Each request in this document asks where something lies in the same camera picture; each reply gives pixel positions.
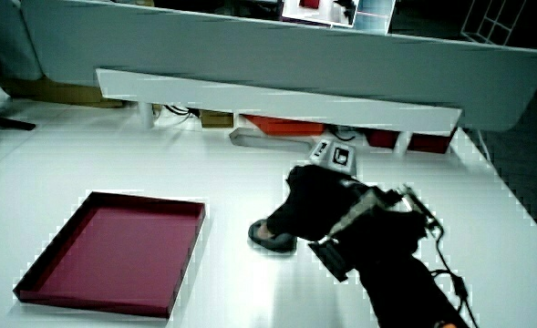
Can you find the person's right hand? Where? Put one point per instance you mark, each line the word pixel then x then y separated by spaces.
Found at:
pixel 318 200

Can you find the grey computer mouse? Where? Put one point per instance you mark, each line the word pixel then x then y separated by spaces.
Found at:
pixel 277 242

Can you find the person's right forearm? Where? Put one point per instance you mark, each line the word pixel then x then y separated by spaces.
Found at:
pixel 405 291

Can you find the large grey desk partition panel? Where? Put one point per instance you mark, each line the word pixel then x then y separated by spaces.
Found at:
pixel 295 54

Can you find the white desk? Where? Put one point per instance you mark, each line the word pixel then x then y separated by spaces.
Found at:
pixel 149 159

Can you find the orange box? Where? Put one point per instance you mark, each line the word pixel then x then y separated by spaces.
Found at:
pixel 286 125

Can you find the small red box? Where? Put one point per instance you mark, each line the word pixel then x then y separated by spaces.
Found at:
pixel 382 138

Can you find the grey flat stand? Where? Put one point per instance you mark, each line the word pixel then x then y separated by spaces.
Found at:
pixel 250 139

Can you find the white monitor riser shelf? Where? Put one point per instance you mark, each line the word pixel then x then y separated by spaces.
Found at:
pixel 268 100

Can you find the wide red box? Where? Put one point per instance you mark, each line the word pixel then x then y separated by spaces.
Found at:
pixel 430 142

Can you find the brown cardboard box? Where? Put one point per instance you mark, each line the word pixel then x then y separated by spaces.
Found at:
pixel 216 119

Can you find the computer monitor screen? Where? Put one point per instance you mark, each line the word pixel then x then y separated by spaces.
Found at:
pixel 323 11

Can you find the maroon flat tray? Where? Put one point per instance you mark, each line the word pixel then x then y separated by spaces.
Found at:
pixel 113 255

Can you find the flat brown cardboard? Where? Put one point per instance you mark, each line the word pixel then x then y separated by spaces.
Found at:
pixel 63 93

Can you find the small grey partition panel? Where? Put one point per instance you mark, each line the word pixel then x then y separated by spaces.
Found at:
pixel 3 36

